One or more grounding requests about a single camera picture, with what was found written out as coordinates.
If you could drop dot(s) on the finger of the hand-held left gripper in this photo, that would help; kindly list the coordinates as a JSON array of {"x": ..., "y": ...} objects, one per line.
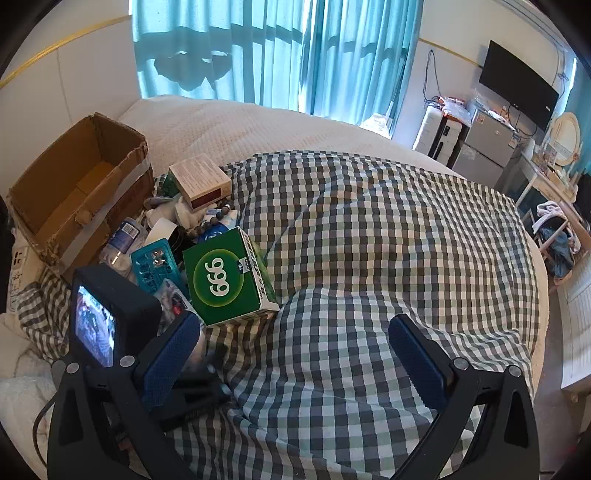
[
  {"x": 198, "y": 383},
  {"x": 194, "y": 410}
]

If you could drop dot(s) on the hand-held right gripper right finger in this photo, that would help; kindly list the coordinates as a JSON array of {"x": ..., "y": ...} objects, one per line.
[{"x": 415, "y": 360}]

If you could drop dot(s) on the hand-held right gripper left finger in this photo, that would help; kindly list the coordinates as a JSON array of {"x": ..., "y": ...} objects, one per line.
[{"x": 171, "y": 360}]

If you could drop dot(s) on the beige medicine box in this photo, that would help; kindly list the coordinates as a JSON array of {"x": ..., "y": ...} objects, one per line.
[{"x": 198, "y": 173}]

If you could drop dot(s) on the brown cardboard box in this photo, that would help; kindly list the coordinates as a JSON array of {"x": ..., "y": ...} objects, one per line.
[{"x": 55, "y": 184}]

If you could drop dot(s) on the printed plastic packet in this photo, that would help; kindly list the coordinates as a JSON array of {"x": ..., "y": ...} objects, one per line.
[{"x": 175, "y": 300}]

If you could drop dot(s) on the teal blister pack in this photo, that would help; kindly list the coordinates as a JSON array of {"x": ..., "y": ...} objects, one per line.
[{"x": 152, "y": 263}]

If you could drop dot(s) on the blue label water bottle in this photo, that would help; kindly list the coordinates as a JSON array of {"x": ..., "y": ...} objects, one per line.
[{"x": 124, "y": 235}]

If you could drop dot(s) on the green medicine box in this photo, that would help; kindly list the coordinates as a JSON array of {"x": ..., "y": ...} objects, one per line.
[{"x": 221, "y": 277}]

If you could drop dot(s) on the white cloth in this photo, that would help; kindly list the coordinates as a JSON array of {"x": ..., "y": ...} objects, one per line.
[{"x": 184, "y": 212}]

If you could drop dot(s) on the blue packet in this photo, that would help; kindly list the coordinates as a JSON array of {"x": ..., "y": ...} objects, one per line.
[{"x": 214, "y": 233}]

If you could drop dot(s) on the printed white pillow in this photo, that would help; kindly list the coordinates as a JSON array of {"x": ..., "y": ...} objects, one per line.
[{"x": 21, "y": 267}]

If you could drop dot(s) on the green foil packet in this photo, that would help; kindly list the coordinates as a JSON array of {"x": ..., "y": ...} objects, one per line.
[{"x": 166, "y": 182}]

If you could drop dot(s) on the checkered blanket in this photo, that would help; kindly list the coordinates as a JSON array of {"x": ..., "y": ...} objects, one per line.
[{"x": 369, "y": 230}]

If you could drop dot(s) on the white fluffy blanket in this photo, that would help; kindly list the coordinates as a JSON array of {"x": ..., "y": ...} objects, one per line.
[{"x": 23, "y": 392}]

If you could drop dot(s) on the white radiator panel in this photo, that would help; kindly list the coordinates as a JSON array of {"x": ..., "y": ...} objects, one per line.
[{"x": 577, "y": 332}]

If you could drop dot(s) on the wooden chair with clothes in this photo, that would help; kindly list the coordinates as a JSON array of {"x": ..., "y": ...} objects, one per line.
[{"x": 554, "y": 235}]

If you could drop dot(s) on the white vanity desk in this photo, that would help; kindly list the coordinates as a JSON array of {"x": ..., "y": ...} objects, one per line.
[{"x": 549, "y": 182}]

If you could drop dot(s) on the silver small fridge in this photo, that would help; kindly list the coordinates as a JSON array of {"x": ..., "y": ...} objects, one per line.
[{"x": 485, "y": 143}]

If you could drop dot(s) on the white suitcase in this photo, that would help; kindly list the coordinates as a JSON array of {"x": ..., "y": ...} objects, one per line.
[{"x": 427, "y": 129}]

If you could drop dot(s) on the black chair back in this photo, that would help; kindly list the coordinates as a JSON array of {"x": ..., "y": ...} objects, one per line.
[{"x": 582, "y": 189}]

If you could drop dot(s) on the white plastic bag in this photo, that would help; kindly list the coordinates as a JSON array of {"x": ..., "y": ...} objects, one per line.
[{"x": 376, "y": 123}]

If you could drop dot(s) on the orange white packages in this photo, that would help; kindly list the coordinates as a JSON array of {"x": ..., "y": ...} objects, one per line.
[{"x": 455, "y": 108}]

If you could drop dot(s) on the oval vanity mirror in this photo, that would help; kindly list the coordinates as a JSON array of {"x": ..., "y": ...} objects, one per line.
[{"x": 564, "y": 138}]

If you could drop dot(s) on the teal window curtain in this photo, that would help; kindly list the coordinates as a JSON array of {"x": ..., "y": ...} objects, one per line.
[
  {"x": 207, "y": 46},
  {"x": 369, "y": 60}
]

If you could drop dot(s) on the narrow teal curtain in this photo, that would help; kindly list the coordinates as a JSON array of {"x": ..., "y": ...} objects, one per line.
[{"x": 581, "y": 115}]

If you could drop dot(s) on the black wall television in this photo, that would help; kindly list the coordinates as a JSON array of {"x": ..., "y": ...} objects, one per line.
[{"x": 517, "y": 87}]

